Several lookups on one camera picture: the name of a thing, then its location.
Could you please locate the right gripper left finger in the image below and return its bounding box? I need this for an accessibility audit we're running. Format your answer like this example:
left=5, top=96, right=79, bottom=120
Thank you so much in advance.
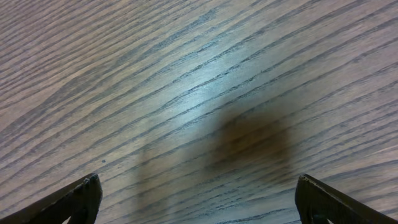
left=1, top=173, right=103, bottom=224

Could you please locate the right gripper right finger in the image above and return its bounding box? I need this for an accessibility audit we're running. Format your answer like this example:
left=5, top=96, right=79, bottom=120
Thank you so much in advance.
left=295, top=174, right=397, bottom=224

